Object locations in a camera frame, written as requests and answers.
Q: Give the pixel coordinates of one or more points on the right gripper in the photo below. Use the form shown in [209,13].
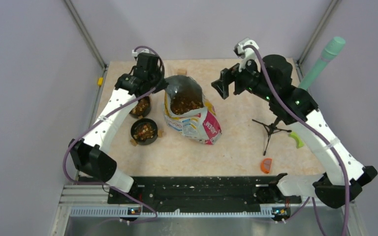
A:
[226,75]

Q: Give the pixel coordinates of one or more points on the small wooden block front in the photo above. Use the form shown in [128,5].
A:
[133,142]

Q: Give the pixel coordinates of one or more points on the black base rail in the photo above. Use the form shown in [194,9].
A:
[208,194]

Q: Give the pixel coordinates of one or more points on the black pet bowl far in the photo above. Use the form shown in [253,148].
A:
[142,109]

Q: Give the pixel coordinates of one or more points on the mint green microphone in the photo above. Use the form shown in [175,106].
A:
[329,52]

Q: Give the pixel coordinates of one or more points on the black mini tripod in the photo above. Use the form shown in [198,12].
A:
[270,130]

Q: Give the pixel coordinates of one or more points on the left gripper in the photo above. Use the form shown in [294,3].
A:
[161,86]

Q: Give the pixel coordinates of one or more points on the black pet bowl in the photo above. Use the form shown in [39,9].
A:
[144,131]
[142,109]

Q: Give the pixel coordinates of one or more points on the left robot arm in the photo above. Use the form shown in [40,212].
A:
[89,152]

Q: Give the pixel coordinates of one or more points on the black pet bowl near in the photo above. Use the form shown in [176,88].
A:
[144,131]

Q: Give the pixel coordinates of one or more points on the wooden block right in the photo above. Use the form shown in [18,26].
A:
[181,71]

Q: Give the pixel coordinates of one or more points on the orange plastic piece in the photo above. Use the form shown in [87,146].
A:
[265,165]

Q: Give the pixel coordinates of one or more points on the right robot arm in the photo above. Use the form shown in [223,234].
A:
[269,78]

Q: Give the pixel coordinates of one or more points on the yellow block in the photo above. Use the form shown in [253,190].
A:
[100,81]

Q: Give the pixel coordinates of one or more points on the small wooden block near bowl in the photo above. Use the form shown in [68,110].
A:
[160,133]

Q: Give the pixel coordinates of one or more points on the green curved piece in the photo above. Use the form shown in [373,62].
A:
[297,139]

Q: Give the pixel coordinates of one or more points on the pet food bag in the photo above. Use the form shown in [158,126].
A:
[189,112]

